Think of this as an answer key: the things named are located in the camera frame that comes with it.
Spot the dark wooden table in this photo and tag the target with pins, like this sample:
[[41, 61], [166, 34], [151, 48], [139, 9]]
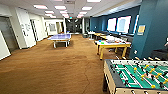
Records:
[[99, 34]]

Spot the dark glass entrance doors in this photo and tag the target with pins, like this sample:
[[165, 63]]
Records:
[[74, 26]]

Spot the blue ping pong table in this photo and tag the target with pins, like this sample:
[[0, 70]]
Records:
[[60, 36]]

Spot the bright window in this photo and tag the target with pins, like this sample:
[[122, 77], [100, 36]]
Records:
[[111, 24], [123, 24]]

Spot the ceiling light panel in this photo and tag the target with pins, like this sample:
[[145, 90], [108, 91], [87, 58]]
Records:
[[40, 6], [60, 7], [94, 1], [87, 8]]

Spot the green field foosball table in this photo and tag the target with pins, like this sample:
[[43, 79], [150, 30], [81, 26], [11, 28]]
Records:
[[136, 76]]

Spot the treadmill machine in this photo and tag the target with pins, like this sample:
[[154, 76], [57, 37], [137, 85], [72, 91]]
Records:
[[160, 55]]

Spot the grey elevator door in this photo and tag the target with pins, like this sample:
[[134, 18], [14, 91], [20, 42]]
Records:
[[8, 35]]

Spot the framed wall picture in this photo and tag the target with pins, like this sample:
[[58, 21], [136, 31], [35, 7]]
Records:
[[52, 27]]

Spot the yellow wall sign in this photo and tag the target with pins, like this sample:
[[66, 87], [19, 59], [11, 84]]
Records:
[[141, 29]]

